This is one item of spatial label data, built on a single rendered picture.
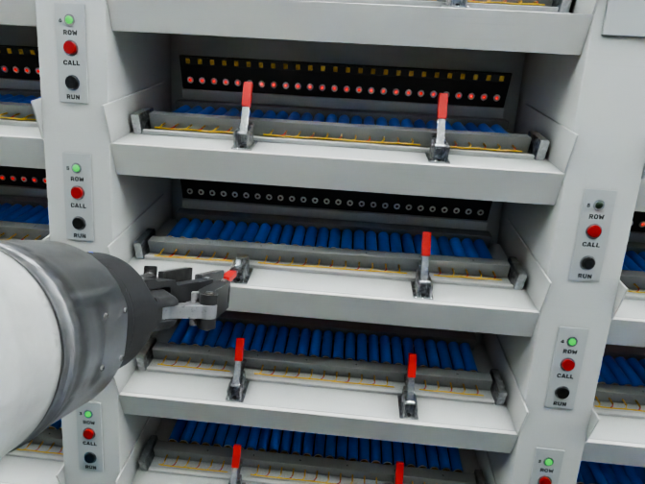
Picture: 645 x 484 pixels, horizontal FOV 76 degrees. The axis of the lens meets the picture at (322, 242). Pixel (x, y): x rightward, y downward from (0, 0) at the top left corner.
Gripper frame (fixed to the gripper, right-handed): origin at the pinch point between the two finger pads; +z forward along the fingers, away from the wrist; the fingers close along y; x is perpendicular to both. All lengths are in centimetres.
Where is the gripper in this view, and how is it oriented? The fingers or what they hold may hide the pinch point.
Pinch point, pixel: (193, 284)
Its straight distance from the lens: 44.6
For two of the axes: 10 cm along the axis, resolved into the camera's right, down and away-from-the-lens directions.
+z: 0.5, 0.0, 10.0
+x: 0.8, -10.0, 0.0
